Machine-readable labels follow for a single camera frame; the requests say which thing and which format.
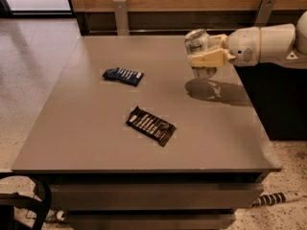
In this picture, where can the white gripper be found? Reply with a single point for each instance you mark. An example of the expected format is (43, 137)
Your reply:
(244, 46)

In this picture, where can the white 7up can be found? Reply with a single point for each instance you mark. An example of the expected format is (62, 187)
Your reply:
(196, 42)

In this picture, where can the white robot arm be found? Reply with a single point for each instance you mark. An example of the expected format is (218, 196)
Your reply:
(284, 45)

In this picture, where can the black snack bar wrapper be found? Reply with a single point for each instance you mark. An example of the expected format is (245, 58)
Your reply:
(150, 125)

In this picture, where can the blue snack packet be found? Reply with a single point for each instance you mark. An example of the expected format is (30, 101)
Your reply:
(123, 75)

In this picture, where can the lower grey drawer front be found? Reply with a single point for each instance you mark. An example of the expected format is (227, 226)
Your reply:
(151, 221)

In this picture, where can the grey drawer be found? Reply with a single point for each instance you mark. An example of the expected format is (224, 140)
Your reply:
(151, 221)
(178, 196)

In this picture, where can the upper grey drawer front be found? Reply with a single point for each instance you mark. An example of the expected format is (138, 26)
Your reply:
(178, 196)

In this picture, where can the white floor plug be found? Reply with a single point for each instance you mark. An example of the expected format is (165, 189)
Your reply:
(60, 216)

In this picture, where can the black chair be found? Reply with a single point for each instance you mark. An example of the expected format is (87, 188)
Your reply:
(15, 200)

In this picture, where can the right metal bracket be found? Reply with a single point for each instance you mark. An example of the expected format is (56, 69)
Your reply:
(263, 13)

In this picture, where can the metal bracket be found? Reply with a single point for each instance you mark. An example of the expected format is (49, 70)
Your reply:
(263, 13)
(121, 17)

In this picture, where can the left metal bracket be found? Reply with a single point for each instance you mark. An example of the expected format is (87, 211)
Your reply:
(121, 17)

